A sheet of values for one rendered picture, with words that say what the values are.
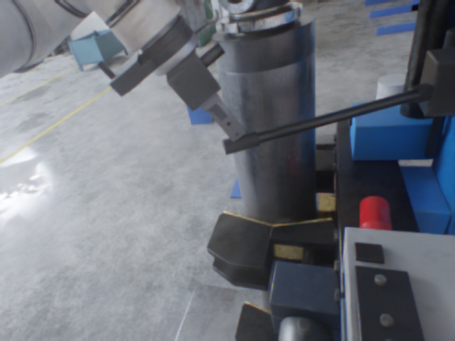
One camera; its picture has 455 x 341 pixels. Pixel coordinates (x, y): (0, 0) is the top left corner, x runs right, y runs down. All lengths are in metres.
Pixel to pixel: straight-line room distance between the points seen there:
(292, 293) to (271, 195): 0.24
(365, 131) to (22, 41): 0.75
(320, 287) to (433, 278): 0.23
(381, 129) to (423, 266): 0.43
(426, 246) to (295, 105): 0.34
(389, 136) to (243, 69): 0.44
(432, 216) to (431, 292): 0.33
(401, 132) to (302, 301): 0.49
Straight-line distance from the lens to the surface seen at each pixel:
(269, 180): 0.74
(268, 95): 0.63
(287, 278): 0.69
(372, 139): 0.89
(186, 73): 0.38
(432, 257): 0.55
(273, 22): 0.63
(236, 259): 0.77
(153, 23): 0.39
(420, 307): 0.49
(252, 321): 1.22
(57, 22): 0.43
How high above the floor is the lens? 1.59
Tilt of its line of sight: 34 degrees down
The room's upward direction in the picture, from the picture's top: 14 degrees counter-clockwise
